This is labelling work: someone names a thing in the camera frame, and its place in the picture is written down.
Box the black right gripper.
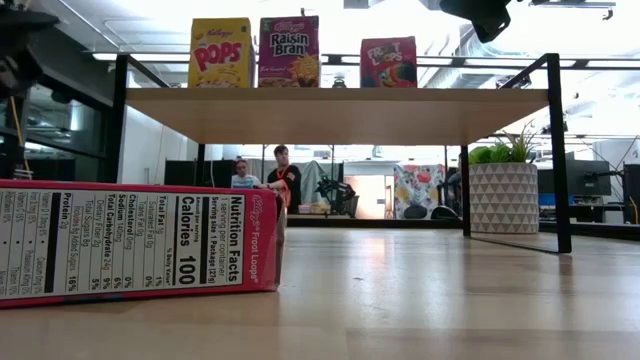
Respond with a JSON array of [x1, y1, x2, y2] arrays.
[[439, 0, 513, 45]]

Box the red Froot Loops cereal box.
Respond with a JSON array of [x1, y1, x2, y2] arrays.
[[0, 178, 287, 309], [359, 35, 419, 90]]

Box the purple Raisin Bran cereal box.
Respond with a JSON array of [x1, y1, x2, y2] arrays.
[[257, 14, 321, 90]]

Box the yellow Corn Pops cereal box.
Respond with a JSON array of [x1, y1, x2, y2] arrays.
[[187, 17, 256, 90]]

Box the floral patterned panel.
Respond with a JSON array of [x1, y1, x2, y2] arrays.
[[393, 163, 447, 220]]

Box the succulent in white patterned pot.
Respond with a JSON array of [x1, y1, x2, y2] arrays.
[[467, 119, 541, 235]]

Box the black monitor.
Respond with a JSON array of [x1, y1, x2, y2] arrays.
[[567, 158, 614, 197], [622, 163, 640, 225], [163, 159, 236, 189]]

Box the grey draped cloth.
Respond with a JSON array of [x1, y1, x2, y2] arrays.
[[299, 160, 332, 205]]

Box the person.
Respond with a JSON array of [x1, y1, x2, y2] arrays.
[[230, 158, 261, 190], [264, 144, 304, 215]]

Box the black ceiling light rail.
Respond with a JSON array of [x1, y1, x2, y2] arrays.
[[319, 52, 640, 71]]

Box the wooden shelf with black frame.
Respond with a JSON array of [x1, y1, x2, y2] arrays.
[[102, 52, 574, 255]]

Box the black metal table frame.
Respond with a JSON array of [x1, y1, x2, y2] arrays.
[[284, 213, 640, 241]]

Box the yellow cable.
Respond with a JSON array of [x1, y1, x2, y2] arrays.
[[9, 94, 29, 174]]

